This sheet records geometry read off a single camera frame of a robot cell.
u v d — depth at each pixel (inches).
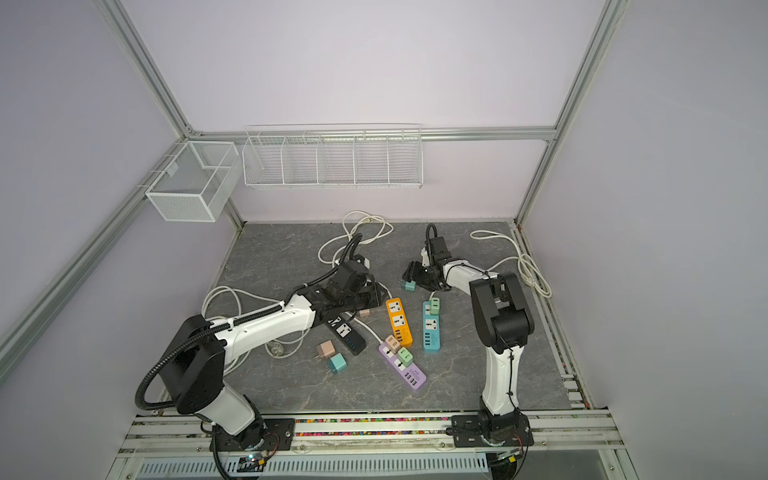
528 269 41.4
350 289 26.0
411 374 31.8
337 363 32.6
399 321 35.9
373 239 46.8
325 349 34.0
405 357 31.1
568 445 28.9
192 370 17.2
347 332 35.0
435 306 35.0
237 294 38.9
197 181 40.0
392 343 32.4
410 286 38.8
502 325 20.9
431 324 35.7
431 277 29.8
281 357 34.0
